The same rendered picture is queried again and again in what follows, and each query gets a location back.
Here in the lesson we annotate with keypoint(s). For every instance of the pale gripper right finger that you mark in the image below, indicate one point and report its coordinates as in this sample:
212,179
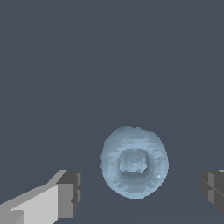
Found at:
214,188

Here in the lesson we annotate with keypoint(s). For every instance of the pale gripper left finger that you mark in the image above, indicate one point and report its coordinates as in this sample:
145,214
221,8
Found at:
43,201

